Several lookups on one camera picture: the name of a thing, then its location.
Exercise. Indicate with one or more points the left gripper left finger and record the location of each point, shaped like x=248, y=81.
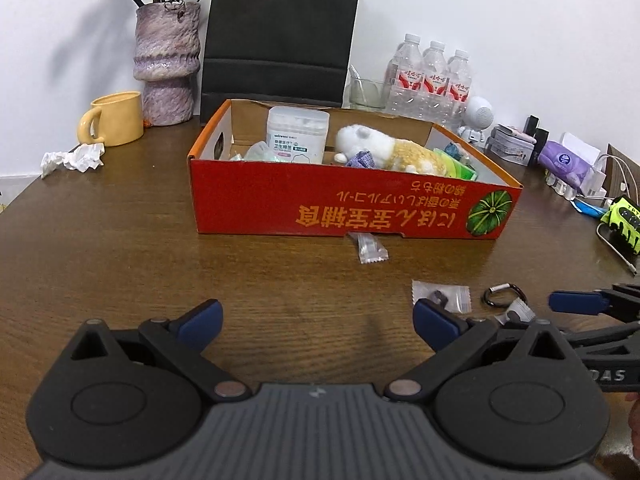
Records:
x=180, y=344

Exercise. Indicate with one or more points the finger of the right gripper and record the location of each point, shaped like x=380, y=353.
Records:
x=620, y=301
x=510, y=334

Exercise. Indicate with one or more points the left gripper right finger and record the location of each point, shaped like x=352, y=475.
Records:
x=457, y=344

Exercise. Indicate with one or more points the green snack packet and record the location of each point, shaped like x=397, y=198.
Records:
x=454, y=168

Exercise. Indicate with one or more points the blue packaged snack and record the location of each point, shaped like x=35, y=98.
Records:
x=458, y=153

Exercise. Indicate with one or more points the white and tan plush toy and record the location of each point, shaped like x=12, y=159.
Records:
x=389, y=153

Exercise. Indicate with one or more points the clear plastic cotton swab container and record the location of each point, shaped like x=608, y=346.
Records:
x=297, y=134

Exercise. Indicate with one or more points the person's right hand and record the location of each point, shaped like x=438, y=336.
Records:
x=634, y=422

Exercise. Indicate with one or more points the small clear zip bag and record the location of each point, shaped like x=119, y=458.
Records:
x=453, y=298

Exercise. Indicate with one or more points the small clear bag with part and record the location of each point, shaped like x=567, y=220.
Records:
x=517, y=312

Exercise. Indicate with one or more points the small silver sachet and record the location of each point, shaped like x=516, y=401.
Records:
x=370, y=250

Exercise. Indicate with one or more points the purple tissue pack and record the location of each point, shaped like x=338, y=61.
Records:
x=565, y=165

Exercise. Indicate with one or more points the black small bottle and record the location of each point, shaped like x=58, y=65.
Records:
x=540, y=135

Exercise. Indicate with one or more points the white floral tin box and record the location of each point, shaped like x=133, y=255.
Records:
x=511, y=145

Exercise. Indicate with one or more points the red orange cardboard box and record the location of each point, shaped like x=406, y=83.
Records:
x=233, y=196

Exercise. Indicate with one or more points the crumpled white tissue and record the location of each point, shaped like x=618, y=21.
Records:
x=82, y=158

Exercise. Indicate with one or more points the white astronaut figure speaker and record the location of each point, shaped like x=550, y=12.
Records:
x=477, y=117

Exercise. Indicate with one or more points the yellow ceramic mug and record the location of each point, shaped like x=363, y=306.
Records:
x=112, y=120

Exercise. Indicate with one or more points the left clear water bottle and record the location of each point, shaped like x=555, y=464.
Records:
x=403, y=78

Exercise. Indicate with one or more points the clear water bottle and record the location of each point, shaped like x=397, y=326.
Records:
x=403, y=78
x=434, y=83
x=458, y=88

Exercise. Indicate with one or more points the right clear water bottle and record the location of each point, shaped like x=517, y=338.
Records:
x=458, y=88

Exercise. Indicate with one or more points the middle clear water bottle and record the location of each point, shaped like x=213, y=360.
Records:
x=434, y=83

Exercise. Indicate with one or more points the white straw spoon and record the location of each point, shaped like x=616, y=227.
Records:
x=357, y=90

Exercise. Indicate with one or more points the purple ceramic vase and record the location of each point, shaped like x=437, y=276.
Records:
x=167, y=59

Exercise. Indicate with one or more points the black paper shopping bag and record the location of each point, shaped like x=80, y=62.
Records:
x=287, y=51

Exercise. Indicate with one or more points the white charger with cable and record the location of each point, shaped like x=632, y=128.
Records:
x=596, y=176

